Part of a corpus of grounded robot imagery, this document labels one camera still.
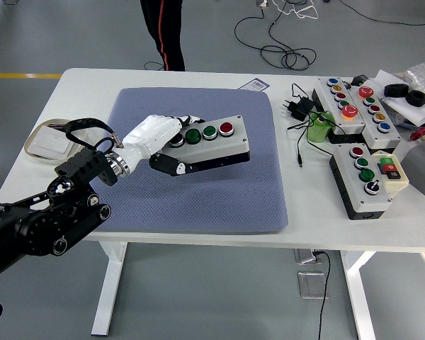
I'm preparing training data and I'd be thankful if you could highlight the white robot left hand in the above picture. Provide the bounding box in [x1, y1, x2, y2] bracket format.
[118, 113, 205, 177]

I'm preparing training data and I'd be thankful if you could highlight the four-button control box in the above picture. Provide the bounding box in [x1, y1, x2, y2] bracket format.
[158, 115, 251, 174]
[329, 143, 393, 221]

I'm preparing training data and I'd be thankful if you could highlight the five-button control box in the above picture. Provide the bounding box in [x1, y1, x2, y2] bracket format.
[311, 76, 368, 145]
[346, 79, 402, 150]

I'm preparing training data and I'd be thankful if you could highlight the grey-blue textured mat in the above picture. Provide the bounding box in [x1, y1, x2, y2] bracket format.
[91, 86, 290, 234]

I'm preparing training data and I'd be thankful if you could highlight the person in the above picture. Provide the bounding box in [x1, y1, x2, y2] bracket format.
[140, 0, 186, 72]

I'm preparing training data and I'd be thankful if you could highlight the purple label card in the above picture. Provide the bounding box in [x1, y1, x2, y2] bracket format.
[239, 77, 270, 92]

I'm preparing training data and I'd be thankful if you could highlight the cream oval tray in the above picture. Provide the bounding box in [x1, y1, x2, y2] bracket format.
[23, 118, 89, 166]

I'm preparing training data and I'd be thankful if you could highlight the yellow floor tape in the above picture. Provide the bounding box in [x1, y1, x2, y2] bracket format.
[0, 72, 63, 79]

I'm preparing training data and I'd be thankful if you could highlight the black power adapter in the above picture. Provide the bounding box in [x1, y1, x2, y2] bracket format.
[282, 95, 316, 122]

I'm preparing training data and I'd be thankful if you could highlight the white table leg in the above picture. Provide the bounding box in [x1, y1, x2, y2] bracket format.
[91, 242, 128, 336]
[339, 250, 376, 340]

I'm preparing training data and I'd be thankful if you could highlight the green tape roll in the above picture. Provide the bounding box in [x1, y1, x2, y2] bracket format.
[306, 110, 336, 144]

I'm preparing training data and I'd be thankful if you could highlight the silver floor socket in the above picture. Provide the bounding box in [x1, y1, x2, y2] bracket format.
[293, 249, 323, 265]
[297, 271, 329, 300]

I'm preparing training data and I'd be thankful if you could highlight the small black connector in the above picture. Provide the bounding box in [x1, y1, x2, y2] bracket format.
[343, 74, 369, 89]

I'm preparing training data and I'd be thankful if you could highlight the white paper sheet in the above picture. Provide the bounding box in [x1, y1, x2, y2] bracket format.
[373, 69, 425, 128]

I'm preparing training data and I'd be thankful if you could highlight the grey block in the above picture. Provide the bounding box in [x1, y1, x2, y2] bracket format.
[399, 136, 425, 196]

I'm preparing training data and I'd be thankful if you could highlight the clear bubble wrap bag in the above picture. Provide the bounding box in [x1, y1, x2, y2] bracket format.
[396, 62, 425, 96]

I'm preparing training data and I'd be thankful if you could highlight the white wall switch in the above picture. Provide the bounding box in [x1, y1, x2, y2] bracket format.
[33, 126, 77, 157]

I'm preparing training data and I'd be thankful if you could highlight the black adapter cord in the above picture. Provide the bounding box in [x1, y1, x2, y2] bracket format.
[286, 83, 348, 169]

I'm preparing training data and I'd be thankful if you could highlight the tangled black floor cable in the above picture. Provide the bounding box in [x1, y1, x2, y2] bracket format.
[233, 0, 318, 72]

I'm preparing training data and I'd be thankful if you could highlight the white charger cable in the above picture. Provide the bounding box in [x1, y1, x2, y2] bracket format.
[255, 0, 320, 21]

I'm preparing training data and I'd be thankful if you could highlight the black socket cable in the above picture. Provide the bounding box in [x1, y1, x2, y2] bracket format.
[313, 250, 332, 340]

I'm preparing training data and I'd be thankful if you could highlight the black foam ring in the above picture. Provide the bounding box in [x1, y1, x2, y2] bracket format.
[383, 83, 410, 98]
[405, 89, 425, 107]

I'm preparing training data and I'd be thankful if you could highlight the cream red-green push switch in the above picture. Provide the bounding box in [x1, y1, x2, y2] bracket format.
[370, 150, 410, 198]

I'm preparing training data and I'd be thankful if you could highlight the thin black floor cable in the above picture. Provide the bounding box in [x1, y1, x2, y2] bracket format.
[339, 0, 425, 27]

